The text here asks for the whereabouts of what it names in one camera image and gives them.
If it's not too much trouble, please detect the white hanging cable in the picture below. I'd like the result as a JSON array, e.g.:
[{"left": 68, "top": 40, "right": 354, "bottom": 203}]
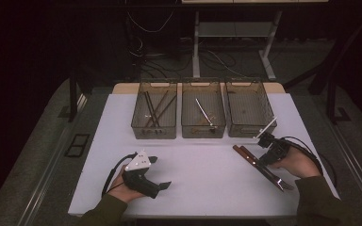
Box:
[{"left": 126, "top": 11, "right": 175, "bottom": 34}]

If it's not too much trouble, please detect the metal spoon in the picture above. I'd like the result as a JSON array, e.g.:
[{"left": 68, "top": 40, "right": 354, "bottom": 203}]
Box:
[{"left": 195, "top": 97, "right": 219, "bottom": 131}]

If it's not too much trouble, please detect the smoky translucent plastic bin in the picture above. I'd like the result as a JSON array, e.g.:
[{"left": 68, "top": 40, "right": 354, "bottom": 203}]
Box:
[
  {"left": 225, "top": 80, "right": 278, "bottom": 138},
  {"left": 181, "top": 81, "right": 227, "bottom": 139},
  {"left": 130, "top": 82, "right": 178, "bottom": 139}
]

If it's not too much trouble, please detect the black floor cable bundle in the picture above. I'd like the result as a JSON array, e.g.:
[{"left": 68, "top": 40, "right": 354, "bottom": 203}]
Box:
[{"left": 138, "top": 46, "right": 246, "bottom": 79}]

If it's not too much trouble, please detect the grey metal frame desk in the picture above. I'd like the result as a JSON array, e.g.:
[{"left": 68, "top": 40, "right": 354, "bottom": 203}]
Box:
[{"left": 181, "top": 0, "right": 329, "bottom": 82}]

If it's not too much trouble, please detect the black metal stand post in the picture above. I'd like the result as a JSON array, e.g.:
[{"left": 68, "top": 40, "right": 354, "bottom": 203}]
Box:
[{"left": 69, "top": 73, "right": 86, "bottom": 122}]

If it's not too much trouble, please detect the right hand-held gripper cable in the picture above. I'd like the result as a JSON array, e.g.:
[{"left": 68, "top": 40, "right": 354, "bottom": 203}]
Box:
[{"left": 279, "top": 136, "right": 325, "bottom": 177}]

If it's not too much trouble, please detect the white table sheet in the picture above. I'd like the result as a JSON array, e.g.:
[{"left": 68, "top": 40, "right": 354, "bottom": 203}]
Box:
[{"left": 68, "top": 92, "right": 348, "bottom": 219}]

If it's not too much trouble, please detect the metal floor rail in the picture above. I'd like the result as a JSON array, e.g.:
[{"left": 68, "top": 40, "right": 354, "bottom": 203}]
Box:
[
  {"left": 320, "top": 123, "right": 362, "bottom": 218},
  {"left": 22, "top": 93, "right": 88, "bottom": 226}
]

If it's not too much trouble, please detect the black metal stand frame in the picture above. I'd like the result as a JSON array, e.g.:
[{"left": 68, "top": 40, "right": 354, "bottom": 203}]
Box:
[{"left": 284, "top": 8, "right": 362, "bottom": 125}]

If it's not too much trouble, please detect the wooden handled knife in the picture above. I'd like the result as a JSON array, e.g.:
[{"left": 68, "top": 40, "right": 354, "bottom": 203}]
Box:
[{"left": 231, "top": 144, "right": 286, "bottom": 192}]

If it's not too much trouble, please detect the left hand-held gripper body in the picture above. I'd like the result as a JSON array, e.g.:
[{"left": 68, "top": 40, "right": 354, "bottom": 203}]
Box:
[{"left": 122, "top": 150, "right": 161, "bottom": 200}]

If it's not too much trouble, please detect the person's right hand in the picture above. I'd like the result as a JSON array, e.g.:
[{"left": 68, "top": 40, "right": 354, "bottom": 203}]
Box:
[{"left": 270, "top": 145, "right": 322, "bottom": 179}]

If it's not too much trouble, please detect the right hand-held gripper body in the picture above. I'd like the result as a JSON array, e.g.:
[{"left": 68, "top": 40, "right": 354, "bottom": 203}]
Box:
[{"left": 254, "top": 116, "right": 291, "bottom": 161}]

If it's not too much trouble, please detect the brown wooden chopstick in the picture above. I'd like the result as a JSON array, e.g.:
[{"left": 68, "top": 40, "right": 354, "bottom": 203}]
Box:
[
  {"left": 147, "top": 90, "right": 170, "bottom": 127},
  {"left": 155, "top": 94, "right": 177, "bottom": 125}
]

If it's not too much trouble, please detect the black chopstick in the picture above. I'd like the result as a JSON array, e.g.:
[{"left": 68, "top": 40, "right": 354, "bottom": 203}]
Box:
[
  {"left": 143, "top": 91, "right": 157, "bottom": 128},
  {"left": 145, "top": 91, "right": 160, "bottom": 128}
]

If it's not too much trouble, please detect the person's left hand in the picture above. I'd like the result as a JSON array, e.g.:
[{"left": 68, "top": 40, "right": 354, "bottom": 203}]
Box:
[{"left": 107, "top": 166, "right": 145, "bottom": 204}]

